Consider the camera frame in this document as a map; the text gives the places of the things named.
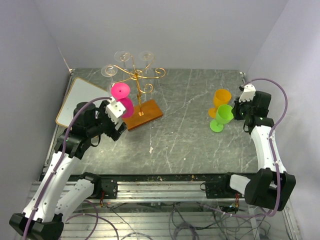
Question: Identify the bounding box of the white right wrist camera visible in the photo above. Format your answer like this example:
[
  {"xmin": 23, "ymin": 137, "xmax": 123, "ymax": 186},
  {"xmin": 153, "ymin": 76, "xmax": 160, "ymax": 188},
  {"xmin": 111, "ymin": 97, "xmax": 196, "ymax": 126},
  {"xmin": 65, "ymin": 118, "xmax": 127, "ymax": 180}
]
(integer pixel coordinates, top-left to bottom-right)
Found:
[{"xmin": 238, "ymin": 84, "xmax": 256, "ymax": 103}]

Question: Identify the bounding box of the gold wire wine glass rack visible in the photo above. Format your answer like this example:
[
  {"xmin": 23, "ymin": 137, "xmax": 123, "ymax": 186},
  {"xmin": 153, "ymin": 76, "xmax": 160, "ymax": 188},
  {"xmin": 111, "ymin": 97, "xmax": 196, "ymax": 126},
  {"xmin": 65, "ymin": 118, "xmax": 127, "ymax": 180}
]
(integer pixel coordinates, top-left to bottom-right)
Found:
[{"xmin": 114, "ymin": 52, "xmax": 166, "ymax": 112}]

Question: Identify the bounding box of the clear short wine glass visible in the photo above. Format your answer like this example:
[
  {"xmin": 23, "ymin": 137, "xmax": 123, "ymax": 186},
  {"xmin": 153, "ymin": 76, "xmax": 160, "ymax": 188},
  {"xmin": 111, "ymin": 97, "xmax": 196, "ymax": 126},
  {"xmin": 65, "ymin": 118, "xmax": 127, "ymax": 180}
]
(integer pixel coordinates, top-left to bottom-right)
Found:
[{"xmin": 139, "ymin": 50, "xmax": 155, "ymax": 78}]

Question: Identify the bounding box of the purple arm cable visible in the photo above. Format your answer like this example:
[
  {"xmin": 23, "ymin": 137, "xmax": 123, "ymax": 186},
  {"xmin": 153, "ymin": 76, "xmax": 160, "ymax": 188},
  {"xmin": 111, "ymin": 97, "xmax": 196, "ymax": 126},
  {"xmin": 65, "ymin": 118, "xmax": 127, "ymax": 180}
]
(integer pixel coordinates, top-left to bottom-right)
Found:
[
  {"xmin": 243, "ymin": 78, "xmax": 289, "ymax": 218},
  {"xmin": 22, "ymin": 96, "xmax": 113, "ymax": 240}
]

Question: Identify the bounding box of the white board with yellow frame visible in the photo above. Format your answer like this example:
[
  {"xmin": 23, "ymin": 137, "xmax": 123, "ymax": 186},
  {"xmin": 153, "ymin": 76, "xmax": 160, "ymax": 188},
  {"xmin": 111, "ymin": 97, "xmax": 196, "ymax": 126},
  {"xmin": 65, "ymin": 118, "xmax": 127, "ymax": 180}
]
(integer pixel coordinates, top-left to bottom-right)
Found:
[{"xmin": 55, "ymin": 77, "xmax": 111, "ymax": 128}]

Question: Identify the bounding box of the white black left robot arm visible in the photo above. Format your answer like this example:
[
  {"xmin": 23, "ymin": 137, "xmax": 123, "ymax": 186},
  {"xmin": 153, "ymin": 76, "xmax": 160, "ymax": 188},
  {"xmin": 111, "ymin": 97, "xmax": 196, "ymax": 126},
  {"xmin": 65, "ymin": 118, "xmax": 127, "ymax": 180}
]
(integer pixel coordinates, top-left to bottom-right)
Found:
[{"xmin": 9, "ymin": 97, "xmax": 127, "ymax": 240}]

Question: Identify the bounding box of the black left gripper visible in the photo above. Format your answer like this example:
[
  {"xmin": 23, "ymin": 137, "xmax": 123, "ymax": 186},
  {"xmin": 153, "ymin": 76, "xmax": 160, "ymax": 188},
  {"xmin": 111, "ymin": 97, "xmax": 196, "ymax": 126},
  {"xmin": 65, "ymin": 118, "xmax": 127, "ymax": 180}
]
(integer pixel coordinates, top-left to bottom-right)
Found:
[{"xmin": 86, "ymin": 99, "xmax": 127, "ymax": 141}]

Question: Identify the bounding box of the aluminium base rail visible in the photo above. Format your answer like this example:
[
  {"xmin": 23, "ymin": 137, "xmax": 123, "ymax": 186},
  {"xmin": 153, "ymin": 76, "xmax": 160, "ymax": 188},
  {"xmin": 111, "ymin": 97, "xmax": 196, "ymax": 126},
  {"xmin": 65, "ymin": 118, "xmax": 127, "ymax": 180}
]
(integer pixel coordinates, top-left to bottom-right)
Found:
[{"xmin": 88, "ymin": 173, "xmax": 235, "ymax": 203}]

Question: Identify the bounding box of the orange plastic wine glass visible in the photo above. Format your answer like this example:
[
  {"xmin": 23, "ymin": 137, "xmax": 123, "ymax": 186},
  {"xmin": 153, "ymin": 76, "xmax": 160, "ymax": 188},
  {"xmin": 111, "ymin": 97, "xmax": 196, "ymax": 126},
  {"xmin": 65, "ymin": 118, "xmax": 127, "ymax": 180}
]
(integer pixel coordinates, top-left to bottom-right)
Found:
[{"xmin": 208, "ymin": 88, "xmax": 232, "ymax": 119}]

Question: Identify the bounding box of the brown wooden rack base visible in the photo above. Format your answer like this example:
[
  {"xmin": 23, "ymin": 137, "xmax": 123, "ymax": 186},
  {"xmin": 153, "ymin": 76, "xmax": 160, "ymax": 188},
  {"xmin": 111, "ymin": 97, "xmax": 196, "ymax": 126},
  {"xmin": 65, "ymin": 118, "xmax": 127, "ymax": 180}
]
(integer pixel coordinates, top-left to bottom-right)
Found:
[{"xmin": 123, "ymin": 99, "xmax": 163, "ymax": 131}]

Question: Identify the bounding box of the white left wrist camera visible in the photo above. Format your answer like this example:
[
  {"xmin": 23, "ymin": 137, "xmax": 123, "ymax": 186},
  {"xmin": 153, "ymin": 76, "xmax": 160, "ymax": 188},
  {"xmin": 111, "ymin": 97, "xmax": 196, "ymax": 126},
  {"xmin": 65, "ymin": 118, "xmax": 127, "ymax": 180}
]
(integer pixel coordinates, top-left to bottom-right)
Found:
[{"xmin": 105, "ymin": 97, "xmax": 126, "ymax": 125}]

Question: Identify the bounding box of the pink plastic wine glass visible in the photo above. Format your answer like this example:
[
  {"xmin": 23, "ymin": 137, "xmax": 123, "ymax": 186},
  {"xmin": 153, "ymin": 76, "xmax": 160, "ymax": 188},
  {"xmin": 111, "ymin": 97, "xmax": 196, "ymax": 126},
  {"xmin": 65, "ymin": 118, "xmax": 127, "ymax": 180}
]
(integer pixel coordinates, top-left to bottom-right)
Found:
[{"xmin": 110, "ymin": 82, "xmax": 134, "ymax": 118}]

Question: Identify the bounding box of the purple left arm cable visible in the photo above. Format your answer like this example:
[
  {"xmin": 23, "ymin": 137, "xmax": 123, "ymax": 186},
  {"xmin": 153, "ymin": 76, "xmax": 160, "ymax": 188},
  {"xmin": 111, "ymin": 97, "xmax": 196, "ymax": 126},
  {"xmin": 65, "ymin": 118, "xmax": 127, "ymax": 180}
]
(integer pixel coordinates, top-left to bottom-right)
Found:
[{"xmin": 22, "ymin": 96, "xmax": 113, "ymax": 240}]

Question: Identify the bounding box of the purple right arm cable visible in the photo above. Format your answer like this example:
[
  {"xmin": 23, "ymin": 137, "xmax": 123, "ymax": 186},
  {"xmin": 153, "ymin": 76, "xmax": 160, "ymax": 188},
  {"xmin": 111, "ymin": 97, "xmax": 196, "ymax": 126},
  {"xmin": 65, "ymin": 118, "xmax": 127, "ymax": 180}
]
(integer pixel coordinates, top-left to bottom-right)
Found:
[{"xmin": 243, "ymin": 78, "xmax": 289, "ymax": 218}]

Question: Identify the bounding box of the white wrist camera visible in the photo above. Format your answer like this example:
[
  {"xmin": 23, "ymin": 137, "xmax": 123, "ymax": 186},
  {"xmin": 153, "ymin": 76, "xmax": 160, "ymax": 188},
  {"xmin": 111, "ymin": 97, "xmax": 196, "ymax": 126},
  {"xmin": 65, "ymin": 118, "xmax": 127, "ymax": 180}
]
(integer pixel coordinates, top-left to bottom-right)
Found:
[
  {"xmin": 238, "ymin": 84, "xmax": 256, "ymax": 103},
  {"xmin": 105, "ymin": 97, "xmax": 126, "ymax": 125}
]

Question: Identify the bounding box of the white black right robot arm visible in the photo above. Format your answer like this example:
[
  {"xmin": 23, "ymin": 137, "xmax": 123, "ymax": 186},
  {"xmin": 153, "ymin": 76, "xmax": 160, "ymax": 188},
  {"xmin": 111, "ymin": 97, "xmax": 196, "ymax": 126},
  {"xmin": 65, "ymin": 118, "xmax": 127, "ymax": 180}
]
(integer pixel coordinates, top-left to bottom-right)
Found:
[{"xmin": 220, "ymin": 89, "xmax": 296, "ymax": 212}]

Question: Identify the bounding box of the clear tall wine glass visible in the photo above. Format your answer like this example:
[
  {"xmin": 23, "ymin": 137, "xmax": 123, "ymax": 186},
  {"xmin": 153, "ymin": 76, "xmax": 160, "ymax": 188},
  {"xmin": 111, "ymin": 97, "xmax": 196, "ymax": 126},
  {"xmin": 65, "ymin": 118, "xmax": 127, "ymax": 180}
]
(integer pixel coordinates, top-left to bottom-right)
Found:
[{"xmin": 114, "ymin": 50, "xmax": 131, "ymax": 71}]

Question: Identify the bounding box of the green plastic wine glass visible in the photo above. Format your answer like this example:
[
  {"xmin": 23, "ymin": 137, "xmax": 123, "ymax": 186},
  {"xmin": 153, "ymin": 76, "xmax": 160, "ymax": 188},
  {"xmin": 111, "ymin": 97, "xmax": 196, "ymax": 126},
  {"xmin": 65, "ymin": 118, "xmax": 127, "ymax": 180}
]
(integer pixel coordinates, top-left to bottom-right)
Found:
[{"xmin": 209, "ymin": 104, "xmax": 234, "ymax": 133}]

